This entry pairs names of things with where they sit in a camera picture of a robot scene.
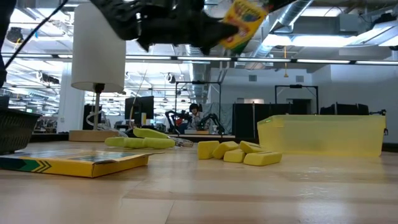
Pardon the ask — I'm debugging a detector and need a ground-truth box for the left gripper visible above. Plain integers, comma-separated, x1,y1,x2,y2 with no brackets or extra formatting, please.
138,0,240,55

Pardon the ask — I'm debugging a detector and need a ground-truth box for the yellow crayon box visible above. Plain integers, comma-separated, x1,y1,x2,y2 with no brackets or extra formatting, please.
220,0,269,54
0,150,165,179

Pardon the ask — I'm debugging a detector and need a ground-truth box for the yellow eraser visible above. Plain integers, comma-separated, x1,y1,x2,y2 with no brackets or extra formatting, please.
212,141,239,160
243,151,283,167
238,140,269,155
223,149,246,164
197,140,220,161

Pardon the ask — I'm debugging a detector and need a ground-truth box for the black mesh basket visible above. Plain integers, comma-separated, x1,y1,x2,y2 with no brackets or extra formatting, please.
0,108,41,155

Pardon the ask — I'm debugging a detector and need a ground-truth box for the person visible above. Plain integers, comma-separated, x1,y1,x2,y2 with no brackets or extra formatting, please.
186,103,212,131

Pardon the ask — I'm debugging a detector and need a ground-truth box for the black partition screen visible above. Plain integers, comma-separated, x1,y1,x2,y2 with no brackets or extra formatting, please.
232,102,312,139

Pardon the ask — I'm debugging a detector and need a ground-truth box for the black computer monitor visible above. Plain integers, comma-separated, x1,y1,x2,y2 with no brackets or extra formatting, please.
124,95,155,126

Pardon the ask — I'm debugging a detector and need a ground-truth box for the white cylindrical table lamp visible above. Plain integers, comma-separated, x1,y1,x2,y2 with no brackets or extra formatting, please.
68,2,127,142

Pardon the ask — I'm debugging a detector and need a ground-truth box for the yellow translucent plastic bin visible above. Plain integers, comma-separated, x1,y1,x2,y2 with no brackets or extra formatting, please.
257,114,387,158

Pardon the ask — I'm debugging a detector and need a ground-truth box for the silver ceiling air duct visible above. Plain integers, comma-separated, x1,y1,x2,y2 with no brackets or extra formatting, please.
185,43,215,103

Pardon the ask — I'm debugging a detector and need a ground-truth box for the black overhead camera stand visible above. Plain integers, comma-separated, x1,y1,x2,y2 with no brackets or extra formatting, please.
175,81,222,131
274,84,319,114

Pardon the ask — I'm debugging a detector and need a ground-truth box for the yellow hanging cord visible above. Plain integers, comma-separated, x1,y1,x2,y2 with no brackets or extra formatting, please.
282,46,289,78

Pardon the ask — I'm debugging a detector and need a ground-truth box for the white lamp cable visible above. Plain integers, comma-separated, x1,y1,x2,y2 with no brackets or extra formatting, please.
86,109,129,138

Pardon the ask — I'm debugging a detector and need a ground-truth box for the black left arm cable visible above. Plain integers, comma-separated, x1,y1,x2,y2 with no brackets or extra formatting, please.
4,0,70,68

